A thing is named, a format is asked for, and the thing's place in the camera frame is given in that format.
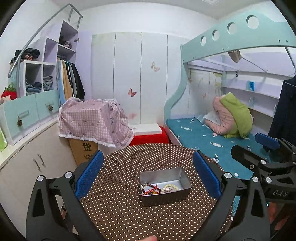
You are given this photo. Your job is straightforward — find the left hand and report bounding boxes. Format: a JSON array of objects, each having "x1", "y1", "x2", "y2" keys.
[{"x1": 136, "y1": 235, "x2": 158, "y2": 241}]

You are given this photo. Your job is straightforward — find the dark navy garment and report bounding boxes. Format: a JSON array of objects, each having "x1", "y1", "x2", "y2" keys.
[{"x1": 268, "y1": 76, "x2": 296, "y2": 146}]

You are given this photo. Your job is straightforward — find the brown cardboard box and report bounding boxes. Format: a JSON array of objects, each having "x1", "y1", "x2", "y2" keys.
[{"x1": 69, "y1": 138, "x2": 98, "y2": 166}]

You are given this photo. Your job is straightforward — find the brown polka dot tablecloth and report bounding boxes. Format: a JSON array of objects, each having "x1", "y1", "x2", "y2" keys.
[{"x1": 81, "y1": 144, "x2": 216, "y2": 240}]

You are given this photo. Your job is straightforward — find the pink and green folded quilt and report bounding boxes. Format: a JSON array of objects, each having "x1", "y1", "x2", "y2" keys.
[{"x1": 204, "y1": 92, "x2": 253, "y2": 138}]

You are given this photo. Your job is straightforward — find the teal bed mattress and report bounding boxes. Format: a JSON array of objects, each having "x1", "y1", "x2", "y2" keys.
[{"x1": 166, "y1": 118, "x2": 270, "y2": 180}]

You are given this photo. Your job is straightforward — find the cream curved cabinet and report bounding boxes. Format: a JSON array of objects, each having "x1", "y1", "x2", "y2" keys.
[{"x1": 1, "y1": 121, "x2": 77, "y2": 235}]

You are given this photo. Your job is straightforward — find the silver metal tin box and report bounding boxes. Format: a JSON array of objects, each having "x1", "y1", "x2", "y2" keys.
[{"x1": 139, "y1": 167, "x2": 192, "y2": 207}]

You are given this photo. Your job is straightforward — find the white paper on bed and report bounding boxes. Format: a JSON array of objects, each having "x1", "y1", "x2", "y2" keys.
[{"x1": 202, "y1": 110, "x2": 221, "y2": 125}]

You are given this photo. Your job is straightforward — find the pink checkered cloth cover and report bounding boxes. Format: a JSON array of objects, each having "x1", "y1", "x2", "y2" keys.
[{"x1": 58, "y1": 97, "x2": 134, "y2": 149}]

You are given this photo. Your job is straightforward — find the red and white storage box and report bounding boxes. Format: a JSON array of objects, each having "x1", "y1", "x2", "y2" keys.
[{"x1": 129, "y1": 123, "x2": 171, "y2": 146}]

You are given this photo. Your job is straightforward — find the teal drawer unit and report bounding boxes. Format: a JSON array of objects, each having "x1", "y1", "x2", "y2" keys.
[{"x1": 1, "y1": 89, "x2": 60, "y2": 145}]

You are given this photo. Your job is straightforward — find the green paper bag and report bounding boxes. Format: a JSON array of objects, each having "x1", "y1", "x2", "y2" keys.
[{"x1": 0, "y1": 129, "x2": 8, "y2": 152}]

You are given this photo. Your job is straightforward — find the hanging clothes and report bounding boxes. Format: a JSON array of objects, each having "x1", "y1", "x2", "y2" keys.
[{"x1": 57, "y1": 58, "x2": 85, "y2": 105}]

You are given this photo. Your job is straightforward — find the lilac cube shelf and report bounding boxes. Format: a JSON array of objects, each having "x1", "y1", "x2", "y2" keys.
[{"x1": 16, "y1": 20, "x2": 78, "y2": 97}]

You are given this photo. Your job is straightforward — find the red plush toy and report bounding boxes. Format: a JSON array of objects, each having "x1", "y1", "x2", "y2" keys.
[{"x1": 1, "y1": 83, "x2": 17, "y2": 100}]

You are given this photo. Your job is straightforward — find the cream bead bracelet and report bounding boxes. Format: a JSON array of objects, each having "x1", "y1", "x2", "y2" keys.
[{"x1": 161, "y1": 183, "x2": 181, "y2": 193}]

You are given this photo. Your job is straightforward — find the dark red bead bracelet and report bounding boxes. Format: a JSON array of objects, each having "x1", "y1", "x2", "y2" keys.
[{"x1": 140, "y1": 182, "x2": 162, "y2": 196}]

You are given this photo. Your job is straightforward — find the teal bunk bed frame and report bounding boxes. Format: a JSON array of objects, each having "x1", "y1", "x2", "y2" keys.
[{"x1": 164, "y1": 11, "x2": 295, "y2": 121}]

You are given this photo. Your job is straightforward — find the grey metal curved rail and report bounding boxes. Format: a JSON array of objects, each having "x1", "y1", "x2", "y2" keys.
[{"x1": 7, "y1": 3, "x2": 84, "y2": 79}]

